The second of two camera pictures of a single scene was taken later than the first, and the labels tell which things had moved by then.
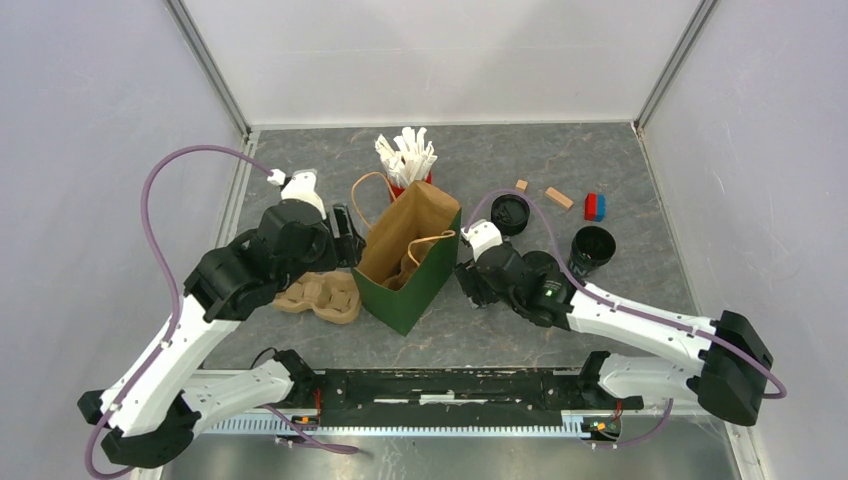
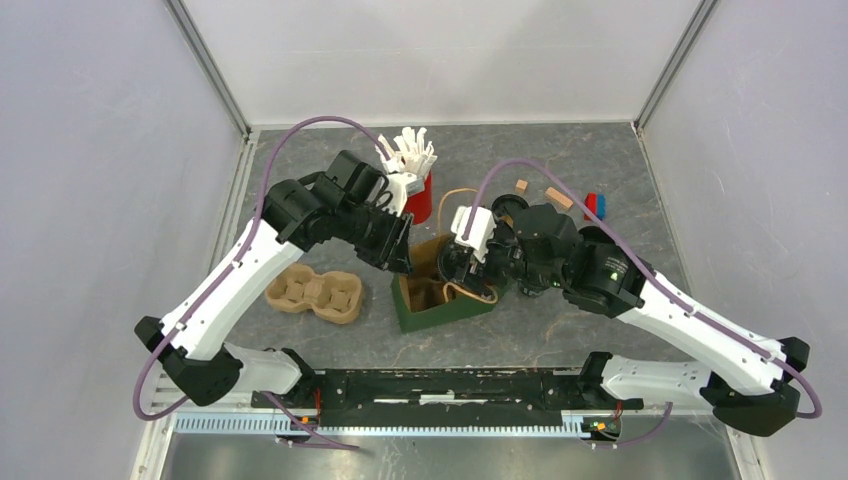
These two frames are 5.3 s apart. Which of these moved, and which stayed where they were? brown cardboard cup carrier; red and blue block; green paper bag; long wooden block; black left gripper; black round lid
Moved: black left gripper; green paper bag
Stayed: black round lid; long wooden block; brown cardboard cup carrier; red and blue block
